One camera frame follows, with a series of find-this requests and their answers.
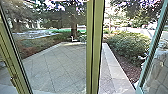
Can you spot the green framed glass door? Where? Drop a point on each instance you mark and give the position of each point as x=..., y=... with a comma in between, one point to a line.
x=94, y=50

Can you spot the grey outdoor bench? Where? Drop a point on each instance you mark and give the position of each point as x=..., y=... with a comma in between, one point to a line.
x=74, y=39

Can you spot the large tree trunk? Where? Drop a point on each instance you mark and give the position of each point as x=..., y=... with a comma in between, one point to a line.
x=74, y=30

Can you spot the low green ground shrubs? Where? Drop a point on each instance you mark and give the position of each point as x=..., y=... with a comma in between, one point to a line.
x=43, y=43

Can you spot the trimmed green hedge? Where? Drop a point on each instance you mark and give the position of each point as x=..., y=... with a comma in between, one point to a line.
x=130, y=45

